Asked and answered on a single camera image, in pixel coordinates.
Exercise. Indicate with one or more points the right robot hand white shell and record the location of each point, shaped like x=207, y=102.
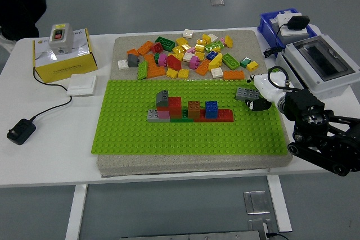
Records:
x=267, y=88

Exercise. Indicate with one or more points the grey eight-stud brick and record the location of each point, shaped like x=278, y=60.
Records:
x=246, y=94

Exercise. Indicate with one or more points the green studded baseplate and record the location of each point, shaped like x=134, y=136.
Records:
x=168, y=138

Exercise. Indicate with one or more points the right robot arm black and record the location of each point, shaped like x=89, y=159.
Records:
x=303, y=105

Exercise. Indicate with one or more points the small dark green brick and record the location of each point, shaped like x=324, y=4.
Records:
x=156, y=56
x=245, y=62

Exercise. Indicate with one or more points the orange long brick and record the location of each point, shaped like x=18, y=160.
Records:
x=234, y=75

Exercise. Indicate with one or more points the red long brick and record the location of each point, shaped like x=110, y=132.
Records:
x=225, y=116

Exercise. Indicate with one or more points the white tile brick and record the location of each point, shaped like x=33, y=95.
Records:
x=213, y=37
x=123, y=64
x=188, y=33
x=217, y=72

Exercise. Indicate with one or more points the yellow slope brick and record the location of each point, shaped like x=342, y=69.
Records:
x=228, y=41
x=215, y=61

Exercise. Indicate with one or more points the blue square brick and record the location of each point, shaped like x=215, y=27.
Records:
x=211, y=110

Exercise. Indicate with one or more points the brown square brick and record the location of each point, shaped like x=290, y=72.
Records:
x=194, y=112

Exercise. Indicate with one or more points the magenta brick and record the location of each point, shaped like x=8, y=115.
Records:
x=162, y=59
x=193, y=63

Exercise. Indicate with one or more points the light pink brick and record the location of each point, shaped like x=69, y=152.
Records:
x=191, y=50

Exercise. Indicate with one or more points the dark green flat brick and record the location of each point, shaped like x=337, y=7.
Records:
x=181, y=120

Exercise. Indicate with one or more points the red square brick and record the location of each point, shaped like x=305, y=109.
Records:
x=175, y=102

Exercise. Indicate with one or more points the red slope brick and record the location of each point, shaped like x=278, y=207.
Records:
x=173, y=62

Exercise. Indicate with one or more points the dark green six-stud brick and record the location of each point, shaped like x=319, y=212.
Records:
x=165, y=43

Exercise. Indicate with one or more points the large orange brick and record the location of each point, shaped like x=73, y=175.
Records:
x=153, y=70

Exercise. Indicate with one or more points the light grey brick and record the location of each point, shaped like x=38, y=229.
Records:
x=152, y=115

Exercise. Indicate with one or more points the dark grey slope brick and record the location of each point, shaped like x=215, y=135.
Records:
x=132, y=60

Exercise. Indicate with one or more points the small orange brick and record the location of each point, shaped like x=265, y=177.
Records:
x=132, y=52

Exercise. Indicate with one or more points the white socket block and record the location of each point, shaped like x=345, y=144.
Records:
x=292, y=32

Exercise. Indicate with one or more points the blue plastic bin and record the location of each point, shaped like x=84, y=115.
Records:
x=265, y=26

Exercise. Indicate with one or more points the black charger plug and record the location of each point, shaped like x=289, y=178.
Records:
x=298, y=22

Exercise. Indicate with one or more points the clear floor plate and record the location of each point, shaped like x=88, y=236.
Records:
x=218, y=1

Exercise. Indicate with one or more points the metal floor plate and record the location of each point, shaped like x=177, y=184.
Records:
x=260, y=225
x=256, y=202

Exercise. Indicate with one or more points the white table leg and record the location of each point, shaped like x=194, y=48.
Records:
x=76, y=212
x=278, y=203

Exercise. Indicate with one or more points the grey-brown foam mat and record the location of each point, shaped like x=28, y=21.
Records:
x=168, y=164

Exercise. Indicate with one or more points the grey metal base bar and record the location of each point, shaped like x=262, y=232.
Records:
x=188, y=235

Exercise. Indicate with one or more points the yellow cardboard box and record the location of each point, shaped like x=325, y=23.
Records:
x=64, y=68

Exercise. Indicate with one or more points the black power adapter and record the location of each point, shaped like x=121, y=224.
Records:
x=21, y=133

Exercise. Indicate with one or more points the grey enclosure with clear lid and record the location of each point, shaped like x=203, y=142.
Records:
x=337, y=82

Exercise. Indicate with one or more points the white switch module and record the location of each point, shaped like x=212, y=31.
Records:
x=284, y=15

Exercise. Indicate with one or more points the white wall switch panel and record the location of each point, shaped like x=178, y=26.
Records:
x=81, y=85

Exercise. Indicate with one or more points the grey push-button switch box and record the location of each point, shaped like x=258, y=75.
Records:
x=63, y=46

